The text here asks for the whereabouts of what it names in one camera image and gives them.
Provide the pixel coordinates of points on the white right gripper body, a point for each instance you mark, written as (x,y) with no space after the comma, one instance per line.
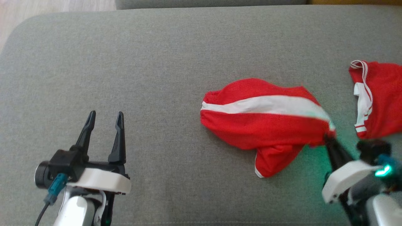
(345,179)

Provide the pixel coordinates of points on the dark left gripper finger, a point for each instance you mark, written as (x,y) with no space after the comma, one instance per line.
(84,135)
(118,141)

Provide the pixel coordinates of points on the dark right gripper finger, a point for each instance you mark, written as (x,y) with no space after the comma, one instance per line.
(344,155)
(333,153)

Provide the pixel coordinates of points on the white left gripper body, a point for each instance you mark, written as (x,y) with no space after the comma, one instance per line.
(100,180)

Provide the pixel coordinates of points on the red t-shirt white sleeves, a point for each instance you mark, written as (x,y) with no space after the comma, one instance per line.
(384,97)

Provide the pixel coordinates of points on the red shorts white stripe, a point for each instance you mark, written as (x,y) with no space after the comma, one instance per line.
(257,128)

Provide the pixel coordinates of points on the large grey sofa seat cushion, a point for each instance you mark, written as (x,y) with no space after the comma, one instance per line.
(157,62)

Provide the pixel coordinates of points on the grey sofa back cushion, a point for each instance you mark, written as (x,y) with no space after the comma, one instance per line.
(210,3)

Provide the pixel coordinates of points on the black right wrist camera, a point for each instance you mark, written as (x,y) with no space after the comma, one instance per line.
(373,150)

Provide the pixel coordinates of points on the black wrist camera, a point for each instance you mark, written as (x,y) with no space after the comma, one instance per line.
(373,150)
(66,164)

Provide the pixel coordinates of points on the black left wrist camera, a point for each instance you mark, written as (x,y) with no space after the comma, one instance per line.
(66,164)

